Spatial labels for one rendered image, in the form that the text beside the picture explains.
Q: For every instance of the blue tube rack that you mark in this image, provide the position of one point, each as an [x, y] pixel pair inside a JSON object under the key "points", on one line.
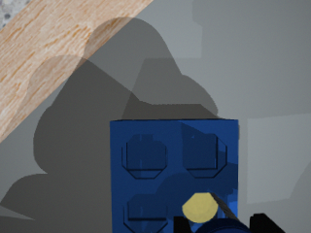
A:
{"points": [[150, 164]]}

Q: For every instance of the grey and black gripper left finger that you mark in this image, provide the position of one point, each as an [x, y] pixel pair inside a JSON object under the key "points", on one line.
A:
{"points": [[181, 225]]}

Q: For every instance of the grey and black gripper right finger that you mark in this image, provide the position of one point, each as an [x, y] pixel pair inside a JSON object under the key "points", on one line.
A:
{"points": [[261, 223]]}

